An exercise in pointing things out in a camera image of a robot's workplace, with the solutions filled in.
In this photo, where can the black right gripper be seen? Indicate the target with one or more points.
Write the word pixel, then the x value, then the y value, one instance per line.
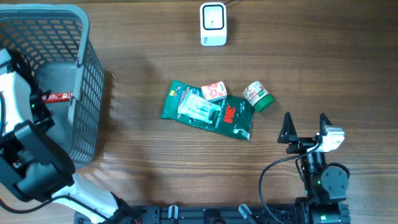
pixel 303 143

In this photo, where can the green lid spice jar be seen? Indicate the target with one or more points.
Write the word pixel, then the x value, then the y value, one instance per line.
pixel 258 96

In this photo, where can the green 3M gloves package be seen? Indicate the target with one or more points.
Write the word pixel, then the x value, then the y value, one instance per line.
pixel 234 119

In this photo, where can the red white small box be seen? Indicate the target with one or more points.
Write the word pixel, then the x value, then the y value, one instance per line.
pixel 214 92

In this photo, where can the teal white wipes packet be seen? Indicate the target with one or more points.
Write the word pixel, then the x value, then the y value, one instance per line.
pixel 196 107

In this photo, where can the red stick sachet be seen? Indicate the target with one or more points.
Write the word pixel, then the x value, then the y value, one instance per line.
pixel 57 97

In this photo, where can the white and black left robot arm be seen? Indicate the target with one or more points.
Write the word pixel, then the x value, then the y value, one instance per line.
pixel 35 167

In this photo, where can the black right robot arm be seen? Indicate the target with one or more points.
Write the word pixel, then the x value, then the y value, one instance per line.
pixel 325 183

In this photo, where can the white barcode scanner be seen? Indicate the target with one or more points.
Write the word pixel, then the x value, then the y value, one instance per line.
pixel 213 24

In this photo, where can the grey plastic mesh basket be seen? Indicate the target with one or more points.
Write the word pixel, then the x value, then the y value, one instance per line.
pixel 55 40

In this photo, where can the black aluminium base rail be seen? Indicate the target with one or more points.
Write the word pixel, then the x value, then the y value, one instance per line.
pixel 243 214

